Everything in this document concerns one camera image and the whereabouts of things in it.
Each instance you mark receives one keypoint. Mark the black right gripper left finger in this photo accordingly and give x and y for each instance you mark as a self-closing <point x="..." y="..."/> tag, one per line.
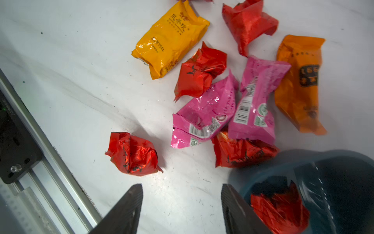
<point x="124" y="217"/>

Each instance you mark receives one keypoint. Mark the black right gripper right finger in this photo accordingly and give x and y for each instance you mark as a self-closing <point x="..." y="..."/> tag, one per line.
<point x="239" y="217"/>

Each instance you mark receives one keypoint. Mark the red tea bag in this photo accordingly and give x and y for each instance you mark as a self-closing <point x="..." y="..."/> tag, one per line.
<point x="197" y="73"/>
<point x="247" y="21"/>
<point x="282" y="213"/>
<point x="240" y="153"/>

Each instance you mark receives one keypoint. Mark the red tea bag lone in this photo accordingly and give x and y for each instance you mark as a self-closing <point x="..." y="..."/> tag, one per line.
<point x="133" y="155"/>

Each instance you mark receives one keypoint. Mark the orange tea bag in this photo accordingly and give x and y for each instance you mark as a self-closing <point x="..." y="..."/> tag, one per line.
<point x="297" y="95"/>

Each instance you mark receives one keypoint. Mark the yellow tea bag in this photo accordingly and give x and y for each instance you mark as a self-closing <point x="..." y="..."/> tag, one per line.
<point x="170" y="39"/>

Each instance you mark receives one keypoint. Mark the red tea bag top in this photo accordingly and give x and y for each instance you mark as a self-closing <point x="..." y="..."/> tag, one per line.
<point x="247" y="21"/>

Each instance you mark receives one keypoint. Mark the teal storage box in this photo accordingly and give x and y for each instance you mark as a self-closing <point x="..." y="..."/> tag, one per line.
<point x="336" y="187"/>

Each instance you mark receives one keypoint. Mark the aluminium rail frame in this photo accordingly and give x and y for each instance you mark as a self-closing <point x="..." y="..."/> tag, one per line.
<point x="48" y="199"/>

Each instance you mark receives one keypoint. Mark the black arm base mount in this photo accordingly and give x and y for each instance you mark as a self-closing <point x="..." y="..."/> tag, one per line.
<point x="19" y="151"/>

